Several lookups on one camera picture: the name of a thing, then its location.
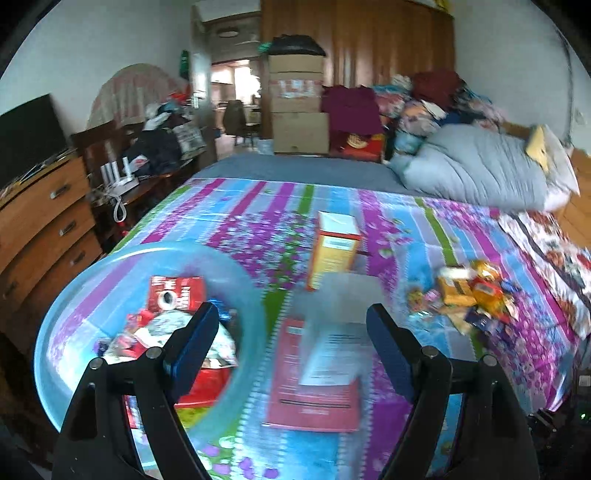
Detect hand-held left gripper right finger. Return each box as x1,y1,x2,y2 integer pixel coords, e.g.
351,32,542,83
366,302,541,480

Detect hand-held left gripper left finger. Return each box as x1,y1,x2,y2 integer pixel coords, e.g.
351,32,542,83
51,302,221,480

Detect red cup print packet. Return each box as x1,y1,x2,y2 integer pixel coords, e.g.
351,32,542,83
147,275,208,315

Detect blue plastic basin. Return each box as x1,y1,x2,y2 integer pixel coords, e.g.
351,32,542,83
34,241,269,435

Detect pale rectangular carton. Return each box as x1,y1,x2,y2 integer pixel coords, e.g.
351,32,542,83
298,271,385,387

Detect pink flat carton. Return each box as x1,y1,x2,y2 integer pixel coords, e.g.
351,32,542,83
262,318,364,433

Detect blue barcode snack packet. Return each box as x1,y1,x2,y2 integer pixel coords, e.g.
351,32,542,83
463,306,507,334

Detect orange snack packet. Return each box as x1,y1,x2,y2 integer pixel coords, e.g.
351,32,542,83
470,260,505,315

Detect orange red upright carton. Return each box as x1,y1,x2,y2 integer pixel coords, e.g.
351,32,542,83
305,211,363,292

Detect purple floral bedsheet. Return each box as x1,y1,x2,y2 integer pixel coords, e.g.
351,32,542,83
108,178,583,480

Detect wooden dresser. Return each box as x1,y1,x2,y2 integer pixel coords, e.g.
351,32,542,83
0,151,105,334

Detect white routers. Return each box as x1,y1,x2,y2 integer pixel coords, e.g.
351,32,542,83
98,156,140,186

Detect grey blue duvet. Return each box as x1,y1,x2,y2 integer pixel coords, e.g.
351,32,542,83
392,124,556,214

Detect grey bed cover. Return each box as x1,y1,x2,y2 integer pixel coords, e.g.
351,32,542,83
191,151,408,195

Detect red gift box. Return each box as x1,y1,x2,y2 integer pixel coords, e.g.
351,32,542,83
338,130,387,163

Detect dark wooden desk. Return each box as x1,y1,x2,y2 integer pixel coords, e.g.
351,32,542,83
71,117,219,252

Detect clothes heap on desk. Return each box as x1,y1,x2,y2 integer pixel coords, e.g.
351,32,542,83
124,100,209,177

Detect dark chair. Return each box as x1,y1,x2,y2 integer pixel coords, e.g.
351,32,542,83
223,98,249,147

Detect wooden headboard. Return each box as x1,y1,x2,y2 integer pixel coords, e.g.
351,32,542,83
502,119,591,260

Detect white pillow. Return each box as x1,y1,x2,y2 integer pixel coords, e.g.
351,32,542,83
539,124,581,209

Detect maroon cloth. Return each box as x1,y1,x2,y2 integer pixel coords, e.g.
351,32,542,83
321,85,385,136

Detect yellow cloth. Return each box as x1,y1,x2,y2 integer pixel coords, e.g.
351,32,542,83
525,124,551,175

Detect pile of clothes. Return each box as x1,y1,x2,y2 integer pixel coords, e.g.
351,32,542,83
373,68,505,154

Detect stack of cardboard boxes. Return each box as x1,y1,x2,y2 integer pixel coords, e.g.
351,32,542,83
267,52,332,156

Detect white door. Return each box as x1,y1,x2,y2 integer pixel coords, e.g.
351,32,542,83
188,46,214,139

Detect striped pink cover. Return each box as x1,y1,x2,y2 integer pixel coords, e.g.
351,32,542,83
87,64,186,131

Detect black television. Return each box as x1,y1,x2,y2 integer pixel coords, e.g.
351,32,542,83
0,93,71,191

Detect wooden wardrobe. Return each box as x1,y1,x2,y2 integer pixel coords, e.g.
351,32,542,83
260,0,456,140

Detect black bag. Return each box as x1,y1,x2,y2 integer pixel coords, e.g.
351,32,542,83
267,34,327,59

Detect wall cable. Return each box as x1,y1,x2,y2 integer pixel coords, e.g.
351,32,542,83
549,27,579,149

